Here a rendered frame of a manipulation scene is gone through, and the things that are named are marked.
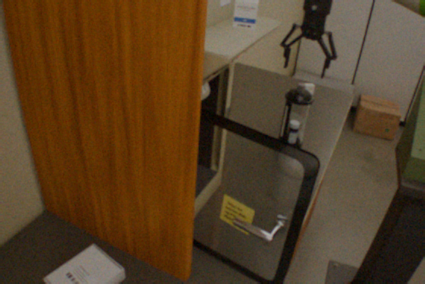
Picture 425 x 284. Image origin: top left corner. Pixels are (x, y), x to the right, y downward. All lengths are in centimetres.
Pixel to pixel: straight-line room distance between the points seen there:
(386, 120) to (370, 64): 59
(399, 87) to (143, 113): 340
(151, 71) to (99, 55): 12
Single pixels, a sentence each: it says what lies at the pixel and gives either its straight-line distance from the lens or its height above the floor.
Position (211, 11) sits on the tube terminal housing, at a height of 154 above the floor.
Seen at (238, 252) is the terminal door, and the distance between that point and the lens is 90.
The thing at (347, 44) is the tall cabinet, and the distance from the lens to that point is 385.
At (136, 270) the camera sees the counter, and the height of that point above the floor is 94.
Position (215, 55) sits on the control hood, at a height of 151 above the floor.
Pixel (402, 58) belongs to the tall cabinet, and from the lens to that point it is 384.
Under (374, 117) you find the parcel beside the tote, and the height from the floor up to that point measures 20.
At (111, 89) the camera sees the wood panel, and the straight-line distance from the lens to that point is 75.
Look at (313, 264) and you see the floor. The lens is 234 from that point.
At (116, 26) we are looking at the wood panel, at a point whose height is 155.
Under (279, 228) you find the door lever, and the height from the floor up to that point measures 120.
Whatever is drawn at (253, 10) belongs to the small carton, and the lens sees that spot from 84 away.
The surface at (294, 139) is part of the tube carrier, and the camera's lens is 143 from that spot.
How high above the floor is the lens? 175
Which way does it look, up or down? 34 degrees down
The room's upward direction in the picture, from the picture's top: 6 degrees clockwise
